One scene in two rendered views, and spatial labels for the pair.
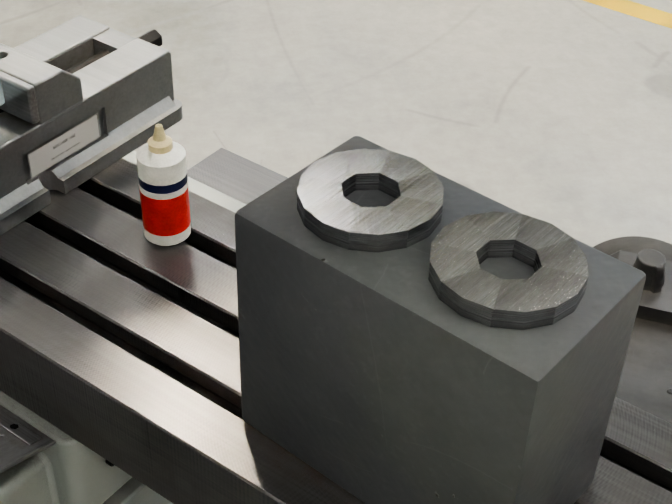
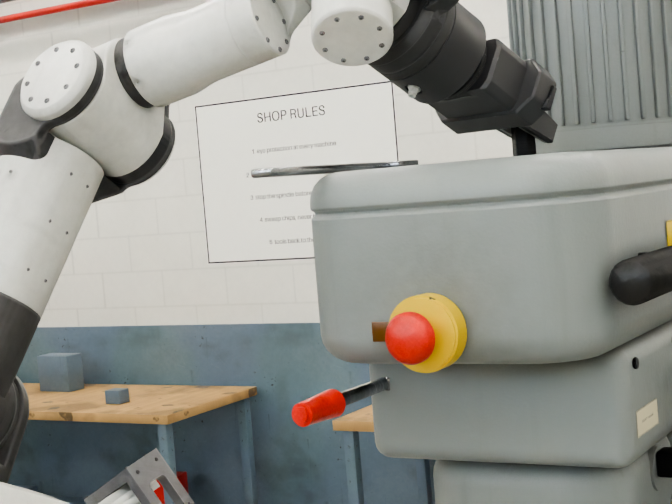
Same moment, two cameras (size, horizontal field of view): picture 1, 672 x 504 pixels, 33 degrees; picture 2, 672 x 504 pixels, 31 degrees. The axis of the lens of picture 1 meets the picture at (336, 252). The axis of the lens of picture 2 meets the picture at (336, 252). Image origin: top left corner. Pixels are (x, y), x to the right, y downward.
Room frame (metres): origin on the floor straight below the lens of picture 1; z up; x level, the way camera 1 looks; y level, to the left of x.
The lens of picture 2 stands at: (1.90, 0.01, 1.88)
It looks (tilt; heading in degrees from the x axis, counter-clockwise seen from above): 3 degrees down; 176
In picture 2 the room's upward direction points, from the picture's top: 5 degrees counter-clockwise
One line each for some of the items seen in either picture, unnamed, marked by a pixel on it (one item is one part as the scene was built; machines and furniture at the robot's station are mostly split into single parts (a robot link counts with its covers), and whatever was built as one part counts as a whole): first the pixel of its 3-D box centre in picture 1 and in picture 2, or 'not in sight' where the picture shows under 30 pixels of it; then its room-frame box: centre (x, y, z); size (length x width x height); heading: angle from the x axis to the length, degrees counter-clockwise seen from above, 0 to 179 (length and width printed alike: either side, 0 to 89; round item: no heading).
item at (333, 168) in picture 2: not in sight; (337, 168); (0.84, 0.09, 1.89); 0.24 x 0.04 x 0.01; 146
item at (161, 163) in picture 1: (163, 180); not in sight; (0.76, 0.15, 1.01); 0.04 x 0.04 x 0.11
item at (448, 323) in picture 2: not in sight; (427, 332); (0.97, 0.14, 1.76); 0.06 x 0.02 x 0.06; 55
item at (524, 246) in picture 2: not in sight; (537, 242); (0.77, 0.28, 1.81); 0.47 x 0.26 x 0.16; 145
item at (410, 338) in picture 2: not in sight; (413, 337); (0.99, 0.13, 1.76); 0.04 x 0.03 x 0.04; 55
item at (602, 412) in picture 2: not in sight; (558, 374); (0.75, 0.30, 1.68); 0.34 x 0.24 x 0.10; 145
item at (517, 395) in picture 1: (424, 346); not in sight; (0.53, -0.06, 1.05); 0.22 x 0.12 x 0.20; 51
